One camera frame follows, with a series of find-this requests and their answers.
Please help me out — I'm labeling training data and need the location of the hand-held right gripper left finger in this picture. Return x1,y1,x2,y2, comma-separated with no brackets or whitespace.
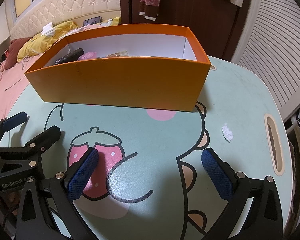
16,147,100,240

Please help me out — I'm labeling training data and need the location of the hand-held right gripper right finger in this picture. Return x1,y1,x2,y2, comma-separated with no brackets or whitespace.
201,147,284,240

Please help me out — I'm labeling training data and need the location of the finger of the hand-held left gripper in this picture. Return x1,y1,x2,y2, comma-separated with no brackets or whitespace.
0,112,28,151
0,126,62,168

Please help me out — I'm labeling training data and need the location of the black pouch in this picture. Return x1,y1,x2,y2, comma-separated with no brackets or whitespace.
55,49,85,65

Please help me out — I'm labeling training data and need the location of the orange cardboard box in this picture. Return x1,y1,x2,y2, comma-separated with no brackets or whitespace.
24,24,212,112

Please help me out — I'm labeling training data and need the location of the pink clear dome case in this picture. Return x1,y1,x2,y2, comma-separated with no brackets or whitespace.
77,52,97,61

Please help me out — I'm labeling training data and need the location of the gold brown packet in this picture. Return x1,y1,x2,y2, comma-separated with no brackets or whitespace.
106,50,129,58

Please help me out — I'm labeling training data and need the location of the pink bed sheet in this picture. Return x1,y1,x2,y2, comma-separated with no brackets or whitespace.
0,24,108,123

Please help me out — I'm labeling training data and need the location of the white paper scrap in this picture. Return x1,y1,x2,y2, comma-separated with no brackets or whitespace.
222,123,234,142

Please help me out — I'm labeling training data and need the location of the dark red pillow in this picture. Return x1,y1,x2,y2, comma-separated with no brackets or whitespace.
1,37,33,70

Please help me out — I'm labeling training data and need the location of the yellow pillow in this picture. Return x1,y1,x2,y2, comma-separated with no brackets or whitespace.
17,21,80,62

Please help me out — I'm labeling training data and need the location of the dark phone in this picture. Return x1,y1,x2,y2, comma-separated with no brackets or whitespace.
83,16,102,27

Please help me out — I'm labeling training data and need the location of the cream tufted headboard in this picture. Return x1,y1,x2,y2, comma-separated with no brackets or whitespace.
9,0,121,39

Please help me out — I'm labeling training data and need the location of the yellow cartoon cushion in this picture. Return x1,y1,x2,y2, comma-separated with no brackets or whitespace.
100,17,122,27

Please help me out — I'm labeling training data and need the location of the white slatted closet door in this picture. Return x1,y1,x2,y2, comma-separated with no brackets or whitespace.
230,0,300,123

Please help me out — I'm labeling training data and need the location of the dark brown wooden door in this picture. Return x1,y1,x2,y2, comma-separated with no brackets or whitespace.
120,0,254,62

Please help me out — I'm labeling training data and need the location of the brown pink striped scarf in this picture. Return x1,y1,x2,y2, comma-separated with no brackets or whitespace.
139,0,162,21

